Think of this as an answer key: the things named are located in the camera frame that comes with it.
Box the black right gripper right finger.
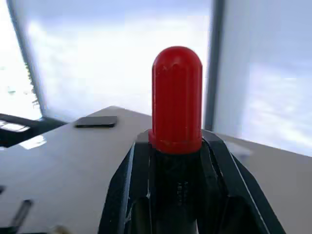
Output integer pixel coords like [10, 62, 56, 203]
[195, 129, 287, 234]

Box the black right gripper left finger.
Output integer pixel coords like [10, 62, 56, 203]
[97, 140, 156, 234]

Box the black marker with red cap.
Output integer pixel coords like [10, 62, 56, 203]
[148, 44, 203, 234]

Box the flat black rectangular pad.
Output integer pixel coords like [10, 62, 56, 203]
[74, 116, 118, 128]

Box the dark slim marker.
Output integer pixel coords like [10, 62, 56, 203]
[9, 199, 34, 229]

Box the grey window frame post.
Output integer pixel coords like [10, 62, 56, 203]
[6, 0, 48, 120]
[204, 0, 226, 131]

